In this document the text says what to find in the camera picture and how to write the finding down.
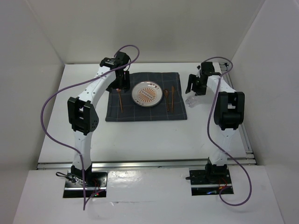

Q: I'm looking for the copper fork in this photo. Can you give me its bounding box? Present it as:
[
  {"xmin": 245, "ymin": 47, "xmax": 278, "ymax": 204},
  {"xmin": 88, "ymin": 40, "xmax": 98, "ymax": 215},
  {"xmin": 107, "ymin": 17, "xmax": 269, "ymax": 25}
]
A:
[{"xmin": 116, "ymin": 89, "xmax": 123, "ymax": 113}]

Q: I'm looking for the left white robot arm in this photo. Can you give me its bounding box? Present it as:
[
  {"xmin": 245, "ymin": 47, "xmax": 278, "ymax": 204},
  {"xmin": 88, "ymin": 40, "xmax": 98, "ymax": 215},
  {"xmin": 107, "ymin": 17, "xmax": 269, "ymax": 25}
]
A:
[{"xmin": 67, "ymin": 52, "xmax": 130, "ymax": 186}]

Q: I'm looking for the clear faceted drinking glass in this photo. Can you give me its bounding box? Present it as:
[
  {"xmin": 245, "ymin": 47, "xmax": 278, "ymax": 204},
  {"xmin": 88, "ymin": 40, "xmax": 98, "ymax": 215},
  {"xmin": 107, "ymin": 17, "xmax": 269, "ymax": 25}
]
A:
[{"xmin": 185, "ymin": 95, "xmax": 200, "ymax": 108}]

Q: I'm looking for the copper knife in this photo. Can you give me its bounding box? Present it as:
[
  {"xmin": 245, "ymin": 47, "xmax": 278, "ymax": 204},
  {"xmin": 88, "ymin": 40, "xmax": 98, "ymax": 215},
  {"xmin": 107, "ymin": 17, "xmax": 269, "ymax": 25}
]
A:
[{"xmin": 171, "ymin": 86, "xmax": 175, "ymax": 113}]

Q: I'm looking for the front aluminium rail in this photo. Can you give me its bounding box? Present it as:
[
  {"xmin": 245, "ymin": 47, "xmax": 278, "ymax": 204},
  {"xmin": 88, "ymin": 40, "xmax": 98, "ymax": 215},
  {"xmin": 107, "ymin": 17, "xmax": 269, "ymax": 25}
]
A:
[{"xmin": 36, "ymin": 158, "xmax": 257, "ymax": 170}]

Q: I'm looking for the dark grey checked cloth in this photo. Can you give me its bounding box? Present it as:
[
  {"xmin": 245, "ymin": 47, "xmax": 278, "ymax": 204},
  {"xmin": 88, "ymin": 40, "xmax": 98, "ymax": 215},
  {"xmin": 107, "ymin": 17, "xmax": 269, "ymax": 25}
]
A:
[{"xmin": 105, "ymin": 72, "xmax": 187, "ymax": 122}]

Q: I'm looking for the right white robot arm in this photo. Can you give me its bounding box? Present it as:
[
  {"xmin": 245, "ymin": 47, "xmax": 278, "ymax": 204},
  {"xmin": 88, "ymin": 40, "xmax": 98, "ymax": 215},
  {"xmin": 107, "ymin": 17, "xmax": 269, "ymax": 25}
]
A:
[{"xmin": 185, "ymin": 61, "xmax": 245, "ymax": 183}]

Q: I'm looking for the copper spoon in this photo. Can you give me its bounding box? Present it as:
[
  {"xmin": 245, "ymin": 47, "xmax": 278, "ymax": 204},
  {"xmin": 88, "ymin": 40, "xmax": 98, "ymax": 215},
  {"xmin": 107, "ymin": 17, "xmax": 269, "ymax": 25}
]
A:
[{"xmin": 164, "ymin": 89, "xmax": 170, "ymax": 112}]

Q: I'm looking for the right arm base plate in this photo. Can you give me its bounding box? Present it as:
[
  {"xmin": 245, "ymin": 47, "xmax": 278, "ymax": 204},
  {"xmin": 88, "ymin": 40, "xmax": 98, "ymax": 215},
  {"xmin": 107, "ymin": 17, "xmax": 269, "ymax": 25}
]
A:
[{"xmin": 185, "ymin": 164, "xmax": 234, "ymax": 196}]

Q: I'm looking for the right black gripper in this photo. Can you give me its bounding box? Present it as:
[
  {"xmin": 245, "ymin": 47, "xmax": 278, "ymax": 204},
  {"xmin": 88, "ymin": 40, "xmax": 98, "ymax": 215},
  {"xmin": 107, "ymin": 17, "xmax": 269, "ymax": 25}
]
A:
[{"xmin": 186, "ymin": 74, "xmax": 207, "ymax": 96}]

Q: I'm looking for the orange patterned plate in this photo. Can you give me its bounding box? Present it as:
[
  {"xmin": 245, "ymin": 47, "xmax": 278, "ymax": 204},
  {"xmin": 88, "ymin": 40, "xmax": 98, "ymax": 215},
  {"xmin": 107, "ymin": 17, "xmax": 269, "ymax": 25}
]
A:
[{"xmin": 131, "ymin": 81, "xmax": 164, "ymax": 107}]

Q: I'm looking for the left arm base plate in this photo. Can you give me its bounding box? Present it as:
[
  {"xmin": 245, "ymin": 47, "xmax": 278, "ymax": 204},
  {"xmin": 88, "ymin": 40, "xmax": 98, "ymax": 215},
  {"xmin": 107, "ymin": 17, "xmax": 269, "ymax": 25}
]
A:
[{"xmin": 56, "ymin": 172, "xmax": 108, "ymax": 198}]

